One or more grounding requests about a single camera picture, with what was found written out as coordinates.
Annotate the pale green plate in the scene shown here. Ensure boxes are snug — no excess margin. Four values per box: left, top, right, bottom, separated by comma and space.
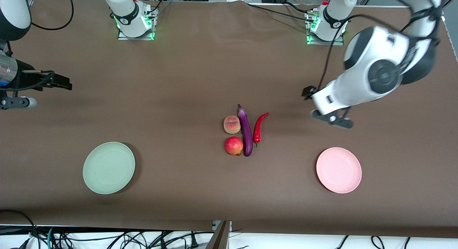
83, 142, 136, 195

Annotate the black looped cable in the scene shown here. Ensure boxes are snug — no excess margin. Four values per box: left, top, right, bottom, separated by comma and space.
0, 209, 38, 249

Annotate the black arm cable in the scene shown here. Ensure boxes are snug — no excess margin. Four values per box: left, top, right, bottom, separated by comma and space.
0, 0, 74, 81
318, 0, 442, 92

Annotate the grey metal post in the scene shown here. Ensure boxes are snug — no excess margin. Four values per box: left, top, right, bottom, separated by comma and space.
206, 220, 232, 249

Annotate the red chili pepper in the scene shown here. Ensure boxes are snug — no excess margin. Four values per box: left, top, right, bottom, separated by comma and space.
253, 112, 269, 148

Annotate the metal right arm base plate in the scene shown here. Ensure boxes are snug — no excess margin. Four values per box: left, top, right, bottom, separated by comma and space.
117, 6, 158, 41

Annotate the brown table cover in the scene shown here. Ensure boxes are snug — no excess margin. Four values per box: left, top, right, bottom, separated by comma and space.
0, 0, 458, 239

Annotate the thin black cable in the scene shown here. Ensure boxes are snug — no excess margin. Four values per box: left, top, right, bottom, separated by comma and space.
248, 3, 312, 21

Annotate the peach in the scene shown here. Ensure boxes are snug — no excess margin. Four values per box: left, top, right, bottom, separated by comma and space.
224, 116, 241, 135

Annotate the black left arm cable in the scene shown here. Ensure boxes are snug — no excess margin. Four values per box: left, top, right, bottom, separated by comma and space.
318, 0, 442, 92

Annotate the red apple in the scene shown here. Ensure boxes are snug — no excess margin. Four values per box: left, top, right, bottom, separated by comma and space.
225, 136, 244, 156

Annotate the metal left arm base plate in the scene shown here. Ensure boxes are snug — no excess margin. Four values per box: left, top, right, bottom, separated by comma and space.
306, 9, 345, 46

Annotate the pink plate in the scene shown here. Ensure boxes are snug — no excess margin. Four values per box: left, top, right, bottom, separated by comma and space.
316, 147, 362, 194

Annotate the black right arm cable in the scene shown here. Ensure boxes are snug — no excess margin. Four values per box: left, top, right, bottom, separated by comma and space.
0, 0, 74, 81

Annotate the purple eggplant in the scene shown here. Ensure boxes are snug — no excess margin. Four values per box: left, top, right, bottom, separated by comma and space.
237, 104, 254, 157

